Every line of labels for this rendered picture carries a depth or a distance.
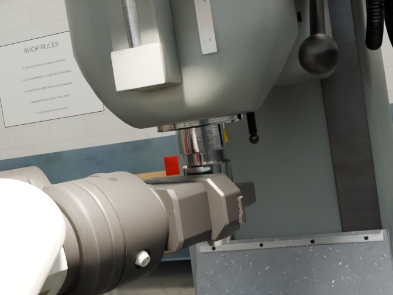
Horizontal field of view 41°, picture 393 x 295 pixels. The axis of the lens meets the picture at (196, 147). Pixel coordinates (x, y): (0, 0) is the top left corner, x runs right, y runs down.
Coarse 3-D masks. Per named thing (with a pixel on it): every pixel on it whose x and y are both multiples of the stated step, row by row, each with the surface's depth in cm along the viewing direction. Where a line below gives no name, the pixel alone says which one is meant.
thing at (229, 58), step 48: (96, 0) 43; (192, 0) 41; (240, 0) 41; (288, 0) 49; (96, 48) 44; (192, 48) 41; (240, 48) 41; (288, 48) 50; (144, 96) 43; (192, 96) 42; (240, 96) 44
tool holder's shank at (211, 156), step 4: (204, 152) 50; (208, 152) 50; (212, 152) 50; (216, 152) 51; (196, 156) 50; (200, 156) 50; (204, 156) 50; (208, 156) 50; (212, 156) 50; (216, 156) 51; (196, 160) 50; (200, 160) 50; (204, 160) 50; (208, 160) 50; (212, 160) 50
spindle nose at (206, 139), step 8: (192, 128) 49; (200, 128) 49; (208, 128) 49; (216, 128) 49; (224, 128) 50; (184, 136) 49; (192, 136) 49; (200, 136) 49; (208, 136) 49; (216, 136) 49; (184, 144) 50; (192, 144) 49; (200, 144) 49; (208, 144) 49; (216, 144) 49; (224, 144) 50; (184, 152) 50; (192, 152) 49; (200, 152) 49
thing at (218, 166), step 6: (210, 162) 50; (216, 162) 49; (222, 162) 50; (228, 162) 50; (186, 168) 50; (192, 168) 49; (198, 168) 49; (204, 168) 49; (210, 168) 49; (216, 168) 49; (222, 168) 49; (228, 168) 50; (186, 174) 50; (192, 174) 49; (198, 174) 49
